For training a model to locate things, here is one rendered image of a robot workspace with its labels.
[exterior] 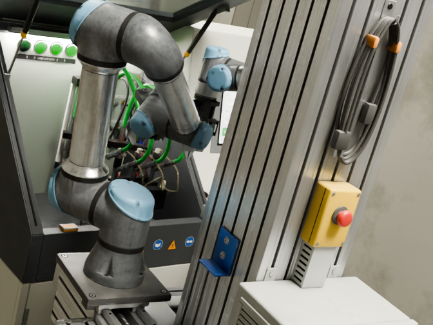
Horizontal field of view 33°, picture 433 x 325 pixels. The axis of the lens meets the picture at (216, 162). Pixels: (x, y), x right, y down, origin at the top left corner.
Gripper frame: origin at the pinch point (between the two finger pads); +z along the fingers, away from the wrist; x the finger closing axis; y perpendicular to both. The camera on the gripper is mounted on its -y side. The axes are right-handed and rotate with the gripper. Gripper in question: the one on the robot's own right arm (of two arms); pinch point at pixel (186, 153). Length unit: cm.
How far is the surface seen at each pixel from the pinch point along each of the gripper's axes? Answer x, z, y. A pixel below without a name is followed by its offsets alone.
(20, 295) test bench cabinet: -47, 46, -3
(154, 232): -2.1, 29.2, -3.2
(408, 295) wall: 215, 97, -25
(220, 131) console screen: 41, 2, -30
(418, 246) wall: 216, 68, -31
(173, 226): 5.0, 27.6, -3.2
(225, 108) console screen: 42, -6, -32
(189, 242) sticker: 14.4, 34.2, -3.2
